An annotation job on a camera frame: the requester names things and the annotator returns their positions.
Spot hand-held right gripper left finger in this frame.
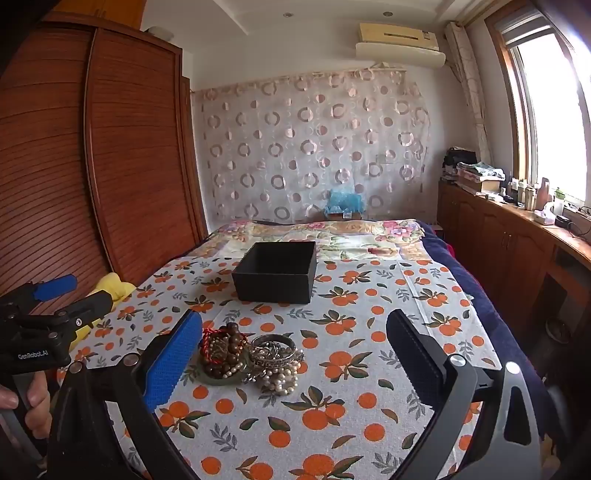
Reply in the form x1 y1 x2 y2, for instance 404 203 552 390
46 308 204 480

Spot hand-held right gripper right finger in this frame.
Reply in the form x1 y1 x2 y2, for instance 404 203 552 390
385 308 543 480

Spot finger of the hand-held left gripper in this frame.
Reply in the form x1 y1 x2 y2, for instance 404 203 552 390
54 292 114 341
0 274 78 320

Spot red beaded bracelet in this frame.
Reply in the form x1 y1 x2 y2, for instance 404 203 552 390
199 327 221 361

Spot green jade bangle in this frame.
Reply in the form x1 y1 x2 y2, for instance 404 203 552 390
198 364 251 387

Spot brown wooden bead bracelet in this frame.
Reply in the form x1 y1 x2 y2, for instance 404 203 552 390
203 322 246 377

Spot silver bangles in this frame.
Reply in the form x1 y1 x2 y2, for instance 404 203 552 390
249 334 305 371

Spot pearl necklace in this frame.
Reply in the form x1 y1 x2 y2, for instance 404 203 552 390
222 360 302 396

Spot black jewelry box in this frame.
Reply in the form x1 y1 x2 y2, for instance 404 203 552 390
232 241 317 304

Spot person's left hand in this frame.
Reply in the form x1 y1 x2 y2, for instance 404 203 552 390
0 373 52 441

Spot yellow plush toy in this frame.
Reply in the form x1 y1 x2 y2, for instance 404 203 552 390
76 272 137 329

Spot navy blue blanket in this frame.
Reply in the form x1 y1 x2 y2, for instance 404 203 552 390
418 222 546 384

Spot orange print cloth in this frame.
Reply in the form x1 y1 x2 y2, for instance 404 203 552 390
55 256 499 480

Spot wooden slatted wardrobe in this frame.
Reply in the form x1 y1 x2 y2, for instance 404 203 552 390
0 14 208 324

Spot floral blanket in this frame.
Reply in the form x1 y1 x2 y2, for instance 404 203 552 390
185 218 426 265

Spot wooden cabinet counter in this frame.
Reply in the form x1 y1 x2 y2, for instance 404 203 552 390
436 179 591 343

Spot metal waste bin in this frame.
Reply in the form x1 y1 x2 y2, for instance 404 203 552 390
545 318 574 348

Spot blue tissue wrap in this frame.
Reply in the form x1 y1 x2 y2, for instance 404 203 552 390
325 187 365 216

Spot pile of folded clothes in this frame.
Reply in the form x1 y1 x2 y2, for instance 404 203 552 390
441 148 507 195

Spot tied window curtain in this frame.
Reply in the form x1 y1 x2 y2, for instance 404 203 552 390
444 21 493 165

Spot white roller blind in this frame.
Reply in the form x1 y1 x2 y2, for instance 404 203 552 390
498 13 560 48

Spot circle pattern wall curtain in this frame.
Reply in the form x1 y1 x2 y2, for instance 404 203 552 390
191 69 432 225

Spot wooden frame window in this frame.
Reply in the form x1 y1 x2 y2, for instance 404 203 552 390
485 0 591 209

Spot wall air conditioner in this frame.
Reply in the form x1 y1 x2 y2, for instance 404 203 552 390
355 22 447 70

